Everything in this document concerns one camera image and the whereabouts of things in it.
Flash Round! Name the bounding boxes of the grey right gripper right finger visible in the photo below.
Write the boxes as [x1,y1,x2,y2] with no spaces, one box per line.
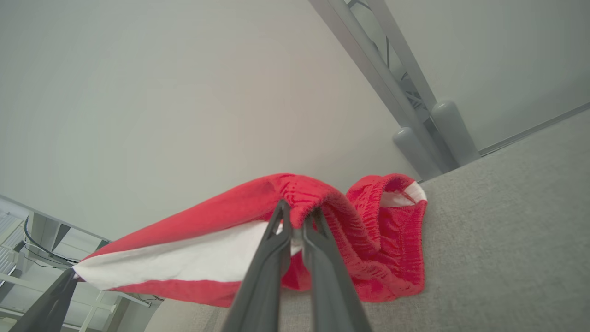
[301,208,372,332]

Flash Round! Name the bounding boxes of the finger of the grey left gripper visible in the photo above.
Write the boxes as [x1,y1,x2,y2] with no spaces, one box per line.
[9,268,78,332]

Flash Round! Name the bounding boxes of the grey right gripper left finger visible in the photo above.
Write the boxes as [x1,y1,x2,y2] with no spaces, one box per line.
[221,199,294,332]

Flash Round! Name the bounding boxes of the red shorts white trim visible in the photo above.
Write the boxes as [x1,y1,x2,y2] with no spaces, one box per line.
[73,173,428,308]

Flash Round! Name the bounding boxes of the grey fabric sofa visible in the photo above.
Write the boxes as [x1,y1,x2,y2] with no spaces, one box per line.
[143,108,590,332]

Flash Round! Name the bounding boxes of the grey baseboard strip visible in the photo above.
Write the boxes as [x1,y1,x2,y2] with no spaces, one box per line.
[478,101,590,156]

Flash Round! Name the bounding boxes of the black hanging cables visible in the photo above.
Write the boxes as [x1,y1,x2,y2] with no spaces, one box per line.
[22,216,81,268]

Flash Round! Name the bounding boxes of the grey metal frame post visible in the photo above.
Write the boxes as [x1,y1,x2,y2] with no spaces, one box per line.
[308,0,482,181]

